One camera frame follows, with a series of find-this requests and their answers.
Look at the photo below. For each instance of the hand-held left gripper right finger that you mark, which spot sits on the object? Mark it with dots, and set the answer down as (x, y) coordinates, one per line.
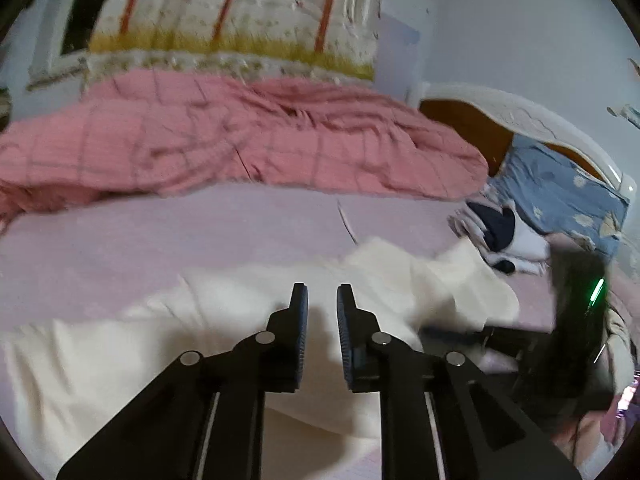
(344, 330)

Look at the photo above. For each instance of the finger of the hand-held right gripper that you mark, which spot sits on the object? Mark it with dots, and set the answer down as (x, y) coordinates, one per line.
(500, 344)

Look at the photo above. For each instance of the tree print curtain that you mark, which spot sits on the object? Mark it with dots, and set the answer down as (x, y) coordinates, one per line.
(250, 15)

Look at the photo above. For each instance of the white printed hoodie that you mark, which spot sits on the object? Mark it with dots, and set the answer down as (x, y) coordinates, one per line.
(150, 350)

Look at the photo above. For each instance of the white and navy clothes pile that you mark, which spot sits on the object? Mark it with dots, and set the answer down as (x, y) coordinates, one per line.
(500, 235)

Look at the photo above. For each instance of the blue floral pillow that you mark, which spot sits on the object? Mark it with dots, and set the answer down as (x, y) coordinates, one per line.
(555, 190)

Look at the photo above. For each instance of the pink checked quilt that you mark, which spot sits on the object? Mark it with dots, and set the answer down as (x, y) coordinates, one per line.
(200, 130)

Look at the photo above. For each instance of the white framed window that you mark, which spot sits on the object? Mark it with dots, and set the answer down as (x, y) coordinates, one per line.
(82, 15)

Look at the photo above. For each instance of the white and wooden headboard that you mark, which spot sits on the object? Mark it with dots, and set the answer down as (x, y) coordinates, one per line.
(500, 105)

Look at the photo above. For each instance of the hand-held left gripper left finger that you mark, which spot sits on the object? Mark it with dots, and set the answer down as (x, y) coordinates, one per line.
(300, 330)

